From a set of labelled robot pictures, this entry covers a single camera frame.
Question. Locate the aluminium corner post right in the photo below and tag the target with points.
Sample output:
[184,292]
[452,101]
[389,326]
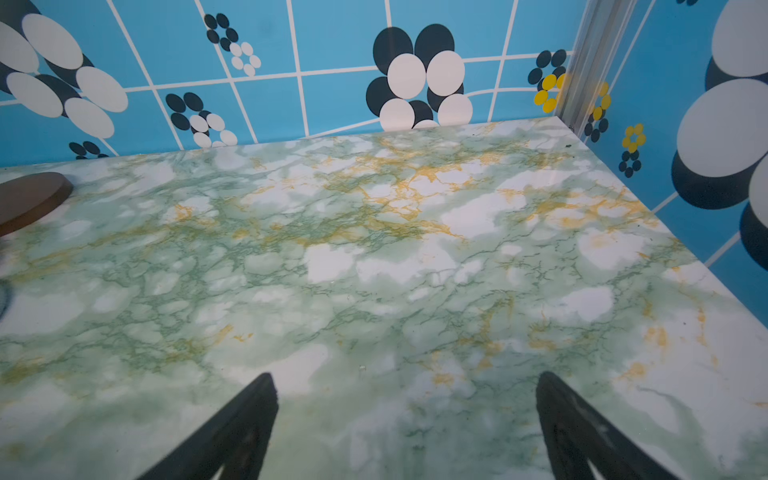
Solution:
[601,30]

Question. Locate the dark brown round wooden coaster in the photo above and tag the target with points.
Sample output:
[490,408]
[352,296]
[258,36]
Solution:
[29,198]

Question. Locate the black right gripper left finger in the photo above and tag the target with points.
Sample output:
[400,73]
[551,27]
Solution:
[232,444]

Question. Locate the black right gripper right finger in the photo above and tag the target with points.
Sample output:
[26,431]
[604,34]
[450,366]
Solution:
[581,442]

